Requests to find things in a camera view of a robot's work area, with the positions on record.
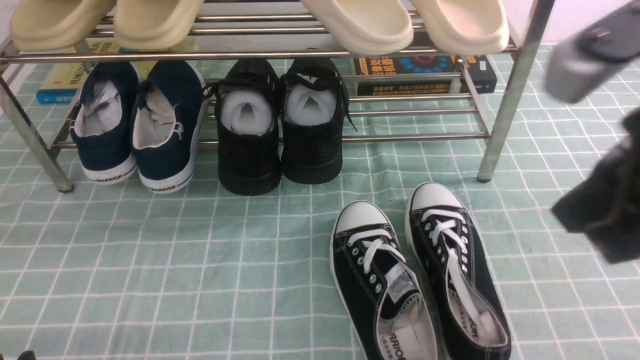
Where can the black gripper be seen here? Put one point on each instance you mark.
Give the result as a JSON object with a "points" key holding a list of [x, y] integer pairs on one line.
{"points": [[605, 207]]}

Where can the black canvas shoe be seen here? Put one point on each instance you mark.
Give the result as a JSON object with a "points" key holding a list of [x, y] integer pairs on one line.
{"points": [[378, 289], [445, 243]]}

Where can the silver metal shoe rack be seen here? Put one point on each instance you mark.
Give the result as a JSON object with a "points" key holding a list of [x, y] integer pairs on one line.
{"points": [[493, 133]]}

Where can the black box book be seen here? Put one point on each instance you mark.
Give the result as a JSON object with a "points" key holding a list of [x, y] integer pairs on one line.
{"points": [[414, 75]]}

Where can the cream slipper far right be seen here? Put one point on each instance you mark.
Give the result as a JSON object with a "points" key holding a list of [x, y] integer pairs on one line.
{"points": [[465, 27]]}

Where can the cream slipper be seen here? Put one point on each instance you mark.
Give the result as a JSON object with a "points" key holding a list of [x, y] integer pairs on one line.
{"points": [[465, 27], [365, 27]]}

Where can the cream slipper inner right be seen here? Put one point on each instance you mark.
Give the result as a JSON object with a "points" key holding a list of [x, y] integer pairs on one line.
{"points": [[365, 27]]}

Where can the black sneaker right of pair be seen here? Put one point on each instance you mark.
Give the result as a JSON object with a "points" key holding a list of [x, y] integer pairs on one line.
{"points": [[314, 107]]}

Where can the black sneaker of pair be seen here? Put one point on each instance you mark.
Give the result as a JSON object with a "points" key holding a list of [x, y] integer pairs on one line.
{"points": [[314, 107], [247, 108]]}

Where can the black sneaker left of pair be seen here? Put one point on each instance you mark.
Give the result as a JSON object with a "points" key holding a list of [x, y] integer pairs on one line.
{"points": [[247, 108]]}

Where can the navy sneaker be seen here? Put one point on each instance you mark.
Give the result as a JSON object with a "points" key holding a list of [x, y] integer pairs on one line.
{"points": [[170, 108], [101, 128]]}

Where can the tan slipper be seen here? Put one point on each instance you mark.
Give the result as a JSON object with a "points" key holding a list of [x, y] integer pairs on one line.
{"points": [[153, 24], [48, 25]]}

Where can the navy sneaker far left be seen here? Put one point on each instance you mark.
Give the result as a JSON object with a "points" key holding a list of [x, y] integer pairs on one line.
{"points": [[101, 128]]}

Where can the green checkered floor cloth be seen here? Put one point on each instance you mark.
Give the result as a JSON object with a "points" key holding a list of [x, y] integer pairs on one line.
{"points": [[118, 272]]}

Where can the yellow blue book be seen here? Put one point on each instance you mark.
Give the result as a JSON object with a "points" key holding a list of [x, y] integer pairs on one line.
{"points": [[64, 79]]}

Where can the tan slipper far left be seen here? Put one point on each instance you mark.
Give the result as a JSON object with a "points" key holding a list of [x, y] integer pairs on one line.
{"points": [[48, 25]]}

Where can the dark object bottom left corner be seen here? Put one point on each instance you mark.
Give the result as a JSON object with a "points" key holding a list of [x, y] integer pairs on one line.
{"points": [[27, 355]]}

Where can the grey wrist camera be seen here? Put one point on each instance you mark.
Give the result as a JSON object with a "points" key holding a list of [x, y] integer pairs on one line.
{"points": [[584, 61]]}

